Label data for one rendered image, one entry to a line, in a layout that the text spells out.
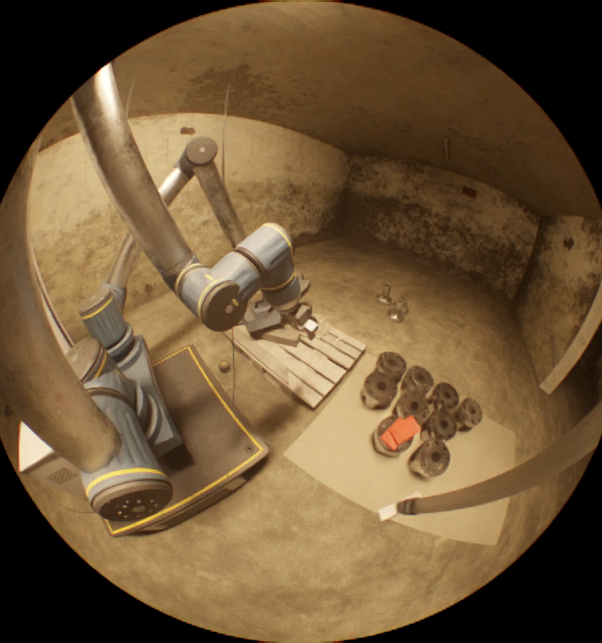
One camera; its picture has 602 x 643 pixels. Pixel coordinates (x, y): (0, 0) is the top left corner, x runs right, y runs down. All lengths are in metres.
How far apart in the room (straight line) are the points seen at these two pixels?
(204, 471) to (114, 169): 1.10
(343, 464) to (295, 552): 0.68
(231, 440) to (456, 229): 6.08
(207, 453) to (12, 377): 0.93
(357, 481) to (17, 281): 1.48
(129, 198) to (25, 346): 0.31
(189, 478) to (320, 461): 0.79
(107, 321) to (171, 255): 0.58
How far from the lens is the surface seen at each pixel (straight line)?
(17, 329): 0.28
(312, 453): 1.34
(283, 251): 0.42
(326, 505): 1.33
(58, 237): 3.37
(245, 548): 1.40
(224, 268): 0.38
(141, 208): 0.44
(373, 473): 1.41
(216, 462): 1.03
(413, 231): 6.02
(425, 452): 1.34
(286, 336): 1.61
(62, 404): 0.32
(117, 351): 1.00
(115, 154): 0.46
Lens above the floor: 1.31
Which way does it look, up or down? 38 degrees down
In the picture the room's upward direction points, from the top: 4 degrees clockwise
